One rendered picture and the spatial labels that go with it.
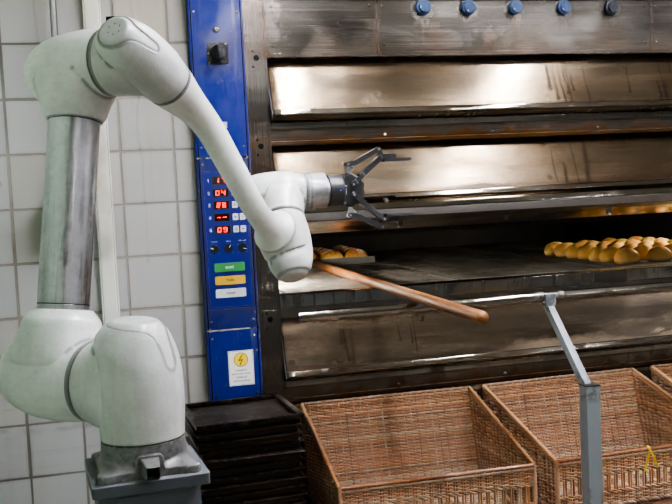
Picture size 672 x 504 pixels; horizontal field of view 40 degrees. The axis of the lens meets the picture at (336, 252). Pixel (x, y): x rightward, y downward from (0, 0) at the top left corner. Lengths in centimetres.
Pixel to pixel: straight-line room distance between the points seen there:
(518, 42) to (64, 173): 170
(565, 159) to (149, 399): 185
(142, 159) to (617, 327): 163
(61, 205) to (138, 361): 36
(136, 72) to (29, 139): 99
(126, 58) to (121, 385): 60
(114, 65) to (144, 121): 96
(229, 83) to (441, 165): 71
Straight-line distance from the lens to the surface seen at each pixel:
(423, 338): 296
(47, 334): 183
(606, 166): 320
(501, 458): 282
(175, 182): 277
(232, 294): 277
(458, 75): 301
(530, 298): 267
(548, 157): 312
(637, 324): 329
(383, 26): 295
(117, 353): 170
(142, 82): 184
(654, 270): 331
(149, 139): 277
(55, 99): 190
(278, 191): 219
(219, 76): 277
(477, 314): 210
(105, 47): 181
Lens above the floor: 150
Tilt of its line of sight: 4 degrees down
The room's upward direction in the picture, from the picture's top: 3 degrees counter-clockwise
